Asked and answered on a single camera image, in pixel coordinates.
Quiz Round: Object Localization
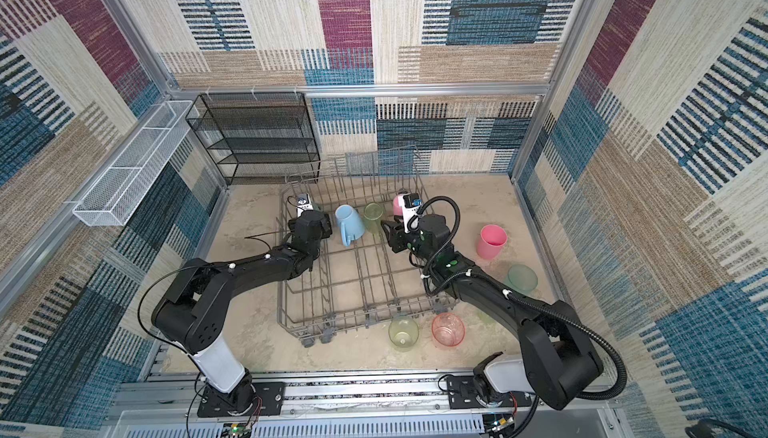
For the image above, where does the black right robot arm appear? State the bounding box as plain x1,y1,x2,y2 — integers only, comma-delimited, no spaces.
381,215,627,410

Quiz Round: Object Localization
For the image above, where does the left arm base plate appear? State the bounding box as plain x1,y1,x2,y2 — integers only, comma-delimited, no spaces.
196,382,285,418

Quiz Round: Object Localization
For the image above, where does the yellow-green translucent cup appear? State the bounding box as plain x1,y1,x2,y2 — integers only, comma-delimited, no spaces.
388,316,420,351

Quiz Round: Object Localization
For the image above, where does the black corrugated cable conduit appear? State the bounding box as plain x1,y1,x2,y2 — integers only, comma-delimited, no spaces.
413,195,628,402

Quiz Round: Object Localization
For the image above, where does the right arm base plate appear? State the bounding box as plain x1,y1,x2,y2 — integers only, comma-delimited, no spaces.
437,374,533,409

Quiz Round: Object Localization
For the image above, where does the green cup by right arm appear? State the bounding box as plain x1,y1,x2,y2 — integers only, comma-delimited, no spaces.
477,311,496,325

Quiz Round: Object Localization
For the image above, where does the magenta pink cup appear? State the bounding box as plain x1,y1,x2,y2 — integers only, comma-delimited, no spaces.
476,224,508,261

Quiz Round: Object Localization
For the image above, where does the black mesh shelf unit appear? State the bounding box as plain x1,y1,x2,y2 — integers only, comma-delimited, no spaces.
187,92,320,186

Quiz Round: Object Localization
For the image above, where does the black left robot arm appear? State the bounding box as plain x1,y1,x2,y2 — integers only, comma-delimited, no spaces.
151,210,332,416

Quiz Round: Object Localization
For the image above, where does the aluminium front rail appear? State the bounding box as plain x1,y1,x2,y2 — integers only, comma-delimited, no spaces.
99,370,630,437

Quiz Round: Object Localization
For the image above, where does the grey wire dish rack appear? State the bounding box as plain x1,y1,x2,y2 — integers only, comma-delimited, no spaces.
277,147,456,347

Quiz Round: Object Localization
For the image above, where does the white wire wall basket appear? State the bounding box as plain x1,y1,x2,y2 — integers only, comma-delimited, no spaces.
72,101,192,227

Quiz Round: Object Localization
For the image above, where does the pink plastic cup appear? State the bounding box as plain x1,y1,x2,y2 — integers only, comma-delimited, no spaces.
393,194,404,217

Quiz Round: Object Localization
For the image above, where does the light blue mug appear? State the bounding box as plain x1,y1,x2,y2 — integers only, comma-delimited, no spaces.
335,205,366,247

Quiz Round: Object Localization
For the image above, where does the teal cup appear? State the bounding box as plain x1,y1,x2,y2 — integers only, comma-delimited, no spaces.
504,264,538,295

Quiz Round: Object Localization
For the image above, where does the green translucent cup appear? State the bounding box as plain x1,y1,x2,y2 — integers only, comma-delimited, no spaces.
362,203,385,235

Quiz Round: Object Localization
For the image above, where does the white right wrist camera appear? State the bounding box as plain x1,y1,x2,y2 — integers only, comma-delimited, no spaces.
398,193,422,233

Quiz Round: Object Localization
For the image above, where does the pink translucent cup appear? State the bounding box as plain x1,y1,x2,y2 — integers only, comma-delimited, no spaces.
431,312,466,347

